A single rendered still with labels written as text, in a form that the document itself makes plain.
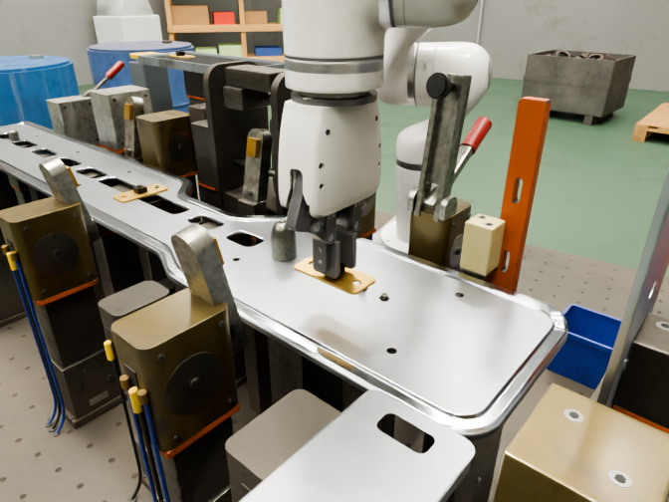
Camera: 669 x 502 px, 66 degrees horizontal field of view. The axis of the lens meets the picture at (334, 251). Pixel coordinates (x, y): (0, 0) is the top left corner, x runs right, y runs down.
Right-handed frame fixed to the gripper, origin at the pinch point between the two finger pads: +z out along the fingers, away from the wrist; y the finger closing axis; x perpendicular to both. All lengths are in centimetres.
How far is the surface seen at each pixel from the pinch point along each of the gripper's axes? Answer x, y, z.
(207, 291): -4.1, 12.6, 0.5
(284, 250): -11.5, -3.8, 5.2
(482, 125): 0.5, -29.4, -7.4
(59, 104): -102, -18, 1
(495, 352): 16.3, -4.0, 6.7
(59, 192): -39.4, 10.0, 0.5
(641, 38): -151, -855, 39
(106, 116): -78, -17, 0
